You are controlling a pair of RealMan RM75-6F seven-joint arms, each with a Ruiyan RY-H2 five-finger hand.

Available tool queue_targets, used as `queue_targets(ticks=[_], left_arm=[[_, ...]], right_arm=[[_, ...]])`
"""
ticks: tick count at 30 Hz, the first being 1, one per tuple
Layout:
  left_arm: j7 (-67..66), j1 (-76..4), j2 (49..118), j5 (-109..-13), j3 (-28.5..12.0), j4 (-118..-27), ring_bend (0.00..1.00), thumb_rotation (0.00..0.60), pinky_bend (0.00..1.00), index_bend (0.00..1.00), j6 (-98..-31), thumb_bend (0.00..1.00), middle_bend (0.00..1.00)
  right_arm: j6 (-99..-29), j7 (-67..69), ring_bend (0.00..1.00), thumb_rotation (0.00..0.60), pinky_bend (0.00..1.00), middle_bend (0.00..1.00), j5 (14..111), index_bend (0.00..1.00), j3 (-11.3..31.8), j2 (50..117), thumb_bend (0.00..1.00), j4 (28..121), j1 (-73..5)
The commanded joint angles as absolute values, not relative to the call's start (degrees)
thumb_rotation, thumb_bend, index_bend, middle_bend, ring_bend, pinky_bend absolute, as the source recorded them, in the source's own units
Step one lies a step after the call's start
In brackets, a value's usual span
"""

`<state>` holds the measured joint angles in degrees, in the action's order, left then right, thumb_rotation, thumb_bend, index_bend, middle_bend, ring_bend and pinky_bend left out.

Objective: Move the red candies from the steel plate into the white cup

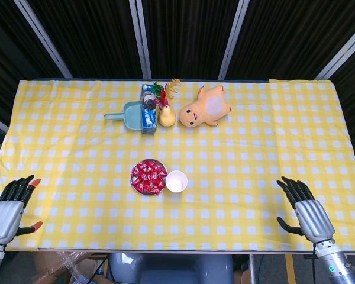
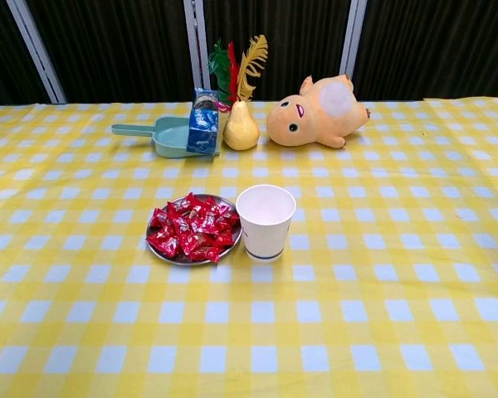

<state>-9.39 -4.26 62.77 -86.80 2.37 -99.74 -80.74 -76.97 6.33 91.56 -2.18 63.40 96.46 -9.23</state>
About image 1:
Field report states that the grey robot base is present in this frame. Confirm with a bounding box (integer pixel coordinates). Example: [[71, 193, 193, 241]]
[[108, 253, 234, 284]]

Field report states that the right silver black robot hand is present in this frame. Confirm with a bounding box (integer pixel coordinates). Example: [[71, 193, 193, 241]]
[[276, 176, 335, 245]]

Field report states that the white paper cup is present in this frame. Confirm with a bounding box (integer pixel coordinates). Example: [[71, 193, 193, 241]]
[[164, 170, 188, 194]]

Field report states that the orange plush animal toy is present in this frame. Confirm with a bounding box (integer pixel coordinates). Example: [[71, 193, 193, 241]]
[[178, 85, 233, 128]]

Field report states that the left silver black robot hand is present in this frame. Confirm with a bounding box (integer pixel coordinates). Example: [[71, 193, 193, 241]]
[[0, 175, 44, 246]]

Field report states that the brown cardboard box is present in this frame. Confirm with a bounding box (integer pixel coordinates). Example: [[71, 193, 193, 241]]
[[32, 251, 109, 284]]

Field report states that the yellow feather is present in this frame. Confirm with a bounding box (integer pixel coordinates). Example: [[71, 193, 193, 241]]
[[164, 78, 182, 100]]

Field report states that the blue cookie box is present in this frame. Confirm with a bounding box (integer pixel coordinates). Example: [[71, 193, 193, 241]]
[[140, 83, 159, 135]]

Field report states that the teal plastic scoop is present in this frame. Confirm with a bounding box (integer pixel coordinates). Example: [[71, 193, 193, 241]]
[[104, 101, 144, 131]]

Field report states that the yellow pear shaped vase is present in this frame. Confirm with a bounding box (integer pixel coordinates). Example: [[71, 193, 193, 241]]
[[157, 105, 178, 128]]

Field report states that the metal table leg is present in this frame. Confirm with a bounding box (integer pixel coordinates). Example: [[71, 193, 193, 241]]
[[249, 254, 256, 284]]

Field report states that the red feather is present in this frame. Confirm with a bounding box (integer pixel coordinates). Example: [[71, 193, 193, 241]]
[[153, 88, 171, 107]]

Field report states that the yellow white checkered tablecloth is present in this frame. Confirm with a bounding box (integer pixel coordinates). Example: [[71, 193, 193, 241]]
[[0, 78, 355, 252]]

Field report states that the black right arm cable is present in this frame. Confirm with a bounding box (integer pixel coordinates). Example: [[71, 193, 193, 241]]
[[312, 243, 319, 284]]

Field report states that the round metal plate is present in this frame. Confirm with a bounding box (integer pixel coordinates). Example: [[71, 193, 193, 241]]
[[130, 158, 168, 195]]

